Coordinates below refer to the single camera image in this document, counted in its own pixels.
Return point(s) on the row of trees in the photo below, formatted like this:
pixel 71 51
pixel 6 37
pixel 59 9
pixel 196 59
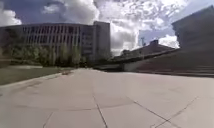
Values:
pixel 45 55

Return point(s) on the dark hedge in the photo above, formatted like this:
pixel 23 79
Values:
pixel 106 66

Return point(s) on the grass strip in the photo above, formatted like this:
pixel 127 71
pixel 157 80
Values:
pixel 25 75

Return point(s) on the pale concrete kerb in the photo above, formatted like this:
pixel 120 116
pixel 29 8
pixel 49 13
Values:
pixel 28 81

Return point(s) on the large grey curved building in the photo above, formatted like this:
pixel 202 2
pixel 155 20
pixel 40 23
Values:
pixel 55 36

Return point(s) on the sloped wall with steps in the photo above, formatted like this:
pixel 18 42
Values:
pixel 181 65

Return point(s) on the low building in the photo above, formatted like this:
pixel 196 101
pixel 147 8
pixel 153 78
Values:
pixel 151 50

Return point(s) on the grey concrete slab plaza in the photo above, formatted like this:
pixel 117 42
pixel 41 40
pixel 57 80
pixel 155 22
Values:
pixel 105 100

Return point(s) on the dark tall building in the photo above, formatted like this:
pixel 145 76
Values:
pixel 198 30

